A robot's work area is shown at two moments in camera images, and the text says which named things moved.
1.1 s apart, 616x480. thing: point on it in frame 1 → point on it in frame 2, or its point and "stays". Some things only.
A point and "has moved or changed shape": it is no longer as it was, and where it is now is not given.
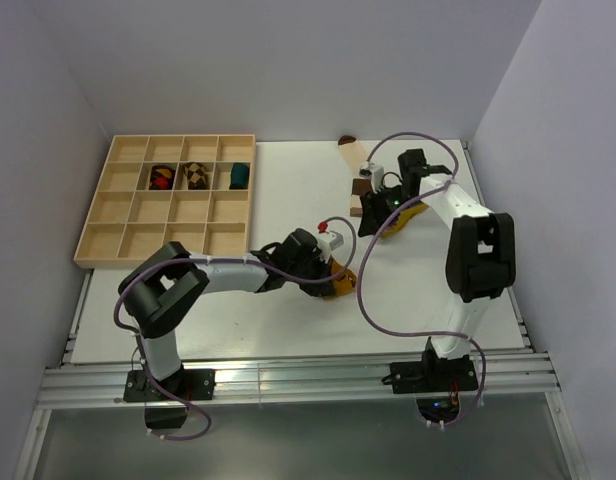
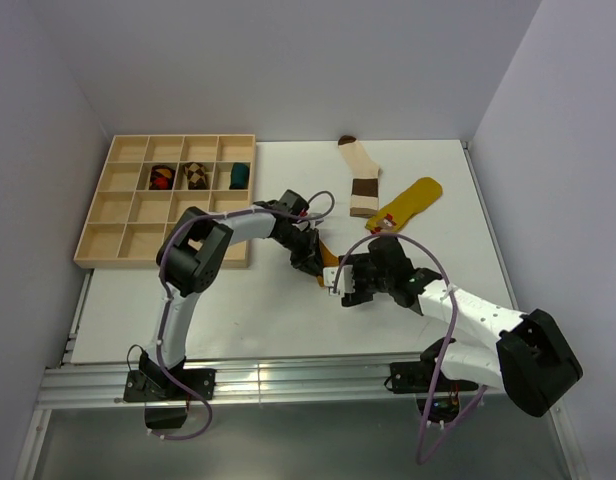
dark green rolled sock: (239, 176) stays
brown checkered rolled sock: (196, 174) stays
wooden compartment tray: (195, 190) stays
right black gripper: (373, 213) → (358, 261)
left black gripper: (323, 289) → (309, 259)
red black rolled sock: (161, 177) stays
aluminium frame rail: (283, 381) stays
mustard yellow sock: (345, 283) has moved or changed shape
